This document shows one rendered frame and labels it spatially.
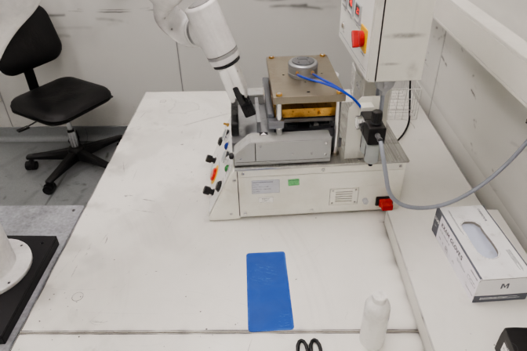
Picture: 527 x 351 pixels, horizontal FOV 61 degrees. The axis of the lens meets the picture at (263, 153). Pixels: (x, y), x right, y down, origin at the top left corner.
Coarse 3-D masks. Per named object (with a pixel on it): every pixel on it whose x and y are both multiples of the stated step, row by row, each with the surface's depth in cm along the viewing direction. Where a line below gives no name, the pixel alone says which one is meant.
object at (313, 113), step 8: (272, 104) 121; (288, 104) 117; (296, 104) 117; (304, 104) 117; (312, 104) 116; (320, 104) 116; (328, 104) 116; (288, 112) 115; (296, 112) 115; (304, 112) 115; (312, 112) 116; (320, 112) 115; (328, 112) 116; (288, 120) 116; (296, 120) 116; (304, 120) 117; (312, 120) 117; (320, 120) 117; (328, 120) 117
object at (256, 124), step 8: (256, 104) 128; (264, 104) 136; (240, 112) 132; (256, 112) 124; (264, 112) 132; (240, 120) 128; (248, 120) 128; (256, 120) 120; (264, 120) 128; (240, 128) 124; (248, 128) 124; (256, 128) 124; (264, 128) 124; (232, 136) 121; (240, 136) 121; (232, 144) 119
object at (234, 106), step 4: (236, 100) 130; (232, 104) 128; (236, 104) 128; (232, 108) 126; (236, 108) 126; (232, 112) 124; (236, 112) 124; (232, 116) 122; (236, 116) 122; (232, 120) 120; (236, 120) 120; (232, 124) 119; (236, 124) 119; (232, 128) 120; (236, 128) 120; (232, 132) 121; (236, 132) 121
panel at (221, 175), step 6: (228, 126) 141; (228, 138) 135; (222, 144) 141; (228, 144) 130; (216, 150) 147; (222, 150) 138; (216, 156) 144; (216, 162) 140; (228, 162) 124; (216, 168) 136; (222, 168) 129; (228, 168) 120; (216, 174) 134; (222, 174) 127; (228, 174) 119; (216, 180) 131; (222, 180) 124; (210, 186) 137; (222, 186) 122; (216, 192) 126; (210, 198) 132; (216, 198) 123; (210, 204) 129; (210, 210) 126
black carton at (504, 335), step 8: (504, 328) 83; (512, 328) 82; (520, 328) 82; (504, 336) 82; (512, 336) 81; (520, 336) 81; (496, 344) 86; (504, 344) 82; (512, 344) 80; (520, 344) 80
